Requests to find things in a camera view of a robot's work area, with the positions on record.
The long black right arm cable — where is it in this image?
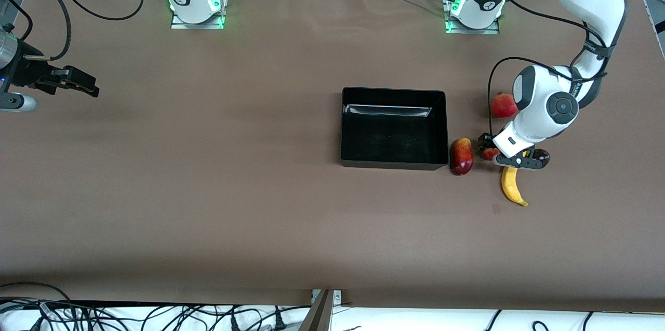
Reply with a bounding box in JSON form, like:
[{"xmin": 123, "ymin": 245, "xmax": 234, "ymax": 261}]
[{"xmin": 43, "ymin": 0, "xmax": 146, "ymax": 60}]

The yellow banana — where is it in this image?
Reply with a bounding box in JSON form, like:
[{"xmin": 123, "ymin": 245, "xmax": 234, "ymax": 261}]
[{"xmin": 501, "ymin": 150, "xmax": 530, "ymax": 207}]

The black plastic box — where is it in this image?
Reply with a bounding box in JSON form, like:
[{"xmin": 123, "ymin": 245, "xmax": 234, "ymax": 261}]
[{"xmin": 340, "ymin": 87, "xmax": 450, "ymax": 171}]

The small aluminium bracket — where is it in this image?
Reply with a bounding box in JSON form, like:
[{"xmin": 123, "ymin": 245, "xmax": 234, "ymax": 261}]
[{"xmin": 311, "ymin": 289, "xmax": 342, "ymax": 304}]

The red yellow mango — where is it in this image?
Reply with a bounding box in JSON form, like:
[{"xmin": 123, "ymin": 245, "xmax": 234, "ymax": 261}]
[{"xmin": 449, "ymin": 138, "xmax": 474, "ymax": 176}]

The aluminium arm base plate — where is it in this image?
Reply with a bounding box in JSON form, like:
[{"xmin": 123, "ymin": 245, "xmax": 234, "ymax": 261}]
[
  {"xmin": 170, "ymin": 0, "xmax": 225, "ymax": 30},
  {"xmin": 444, "ymin": 0, "xmax": 501, "ymax": 35}
]

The red pomegranate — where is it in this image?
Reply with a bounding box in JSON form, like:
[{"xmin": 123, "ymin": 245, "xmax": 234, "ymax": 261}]
[{"xmin": 491, "ymin": 92, "xmax": 519, "ymax": 118}]

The grey metal bar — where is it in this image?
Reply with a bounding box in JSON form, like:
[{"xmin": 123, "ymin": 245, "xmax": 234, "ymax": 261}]
[{"xmin": 299, "ymin": 289, "xmax": 334, "ymax": 331}]

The short black right arm cable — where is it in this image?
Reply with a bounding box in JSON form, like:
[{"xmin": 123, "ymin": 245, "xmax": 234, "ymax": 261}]
[{"xmin": 8, "ymin": 0, "xmax": 34, "ymax": 43}]

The brown paper table cover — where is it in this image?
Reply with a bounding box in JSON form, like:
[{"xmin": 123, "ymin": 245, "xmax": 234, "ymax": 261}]
[{"xmin": 0, "ymin": 0, "xmax": 665, "ymax": 313}]

